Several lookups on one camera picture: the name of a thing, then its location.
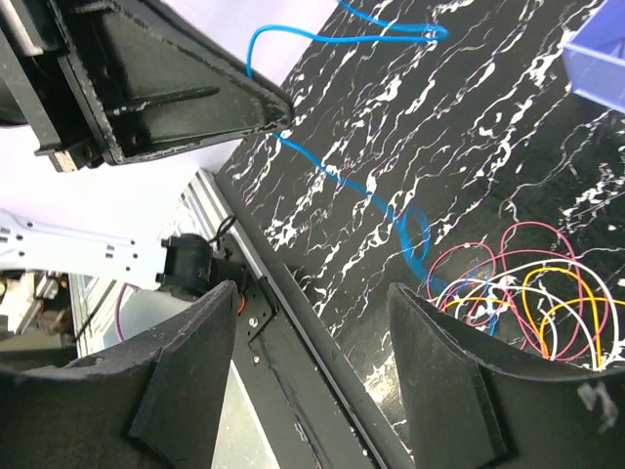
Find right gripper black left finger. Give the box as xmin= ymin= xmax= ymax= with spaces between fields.
xmin=1 ymin=281 xmax=239 ymax=468

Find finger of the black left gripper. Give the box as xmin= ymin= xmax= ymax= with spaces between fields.
xmin=49 ymin=1 xmax=294 ymax=165

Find pink thin cable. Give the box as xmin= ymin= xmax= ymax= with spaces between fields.
xmin=426 ymin=221 xmax=595 ymax=362

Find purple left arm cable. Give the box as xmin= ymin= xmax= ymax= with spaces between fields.
xmin=114 ymin=282 xmax=136 ymax=343

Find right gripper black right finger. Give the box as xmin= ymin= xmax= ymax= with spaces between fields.
xmin=388 ymin=283 xmax=624 ymax=468

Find aluminium frame rail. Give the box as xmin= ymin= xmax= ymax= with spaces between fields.
xmin=67 ymin=168 xmax=274 ymax=358

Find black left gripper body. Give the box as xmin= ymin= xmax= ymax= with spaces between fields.
xmin=1 ymin=1 xmax=104 ymax=172

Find lavender plastic tray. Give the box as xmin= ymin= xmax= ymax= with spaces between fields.
xmin=563 ymin=0 xmax=625 ymax=113

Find yellow thin cable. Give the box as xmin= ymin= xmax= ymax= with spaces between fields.
xmin=441 ymin=267 xmax=614 ymax=361

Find white thin cable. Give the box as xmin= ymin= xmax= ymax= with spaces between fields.
xmin=436 ymin=258 xmax=617 ymax=372

